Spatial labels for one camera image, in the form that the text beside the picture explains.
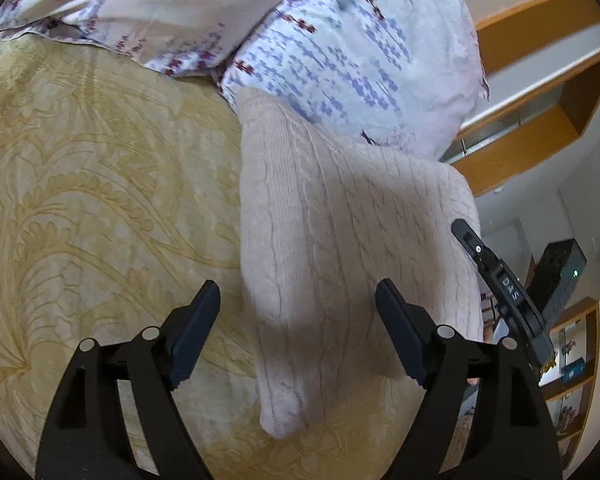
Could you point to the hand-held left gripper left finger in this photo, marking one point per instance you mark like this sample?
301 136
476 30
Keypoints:
192 340

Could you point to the pale pink floral pillow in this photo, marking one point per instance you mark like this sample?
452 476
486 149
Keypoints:
145 5

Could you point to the blue print floral pillow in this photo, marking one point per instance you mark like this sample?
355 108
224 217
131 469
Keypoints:
360 45

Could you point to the yellow patterned bedspread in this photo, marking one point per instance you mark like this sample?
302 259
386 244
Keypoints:
105 185

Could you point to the wooden headboard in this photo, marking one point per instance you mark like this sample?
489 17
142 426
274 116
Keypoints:
540 90

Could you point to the wooden shelf cabinet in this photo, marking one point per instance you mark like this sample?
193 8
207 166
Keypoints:
575 385

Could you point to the black box device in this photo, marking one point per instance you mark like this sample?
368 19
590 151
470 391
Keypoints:
562 280

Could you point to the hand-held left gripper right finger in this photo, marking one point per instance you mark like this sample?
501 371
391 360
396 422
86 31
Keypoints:
405 335

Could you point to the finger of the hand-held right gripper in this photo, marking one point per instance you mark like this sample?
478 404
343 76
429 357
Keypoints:
472 245

